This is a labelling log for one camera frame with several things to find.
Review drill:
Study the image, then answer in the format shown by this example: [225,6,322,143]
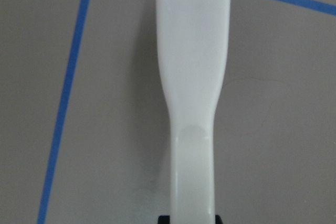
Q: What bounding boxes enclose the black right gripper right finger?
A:
[215,215,223,224]

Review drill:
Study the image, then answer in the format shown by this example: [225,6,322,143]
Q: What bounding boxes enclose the beige hand brush black bristles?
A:
[156,0,230,223]

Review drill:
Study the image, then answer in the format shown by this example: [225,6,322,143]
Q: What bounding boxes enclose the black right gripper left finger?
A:
[157,215,170,224]

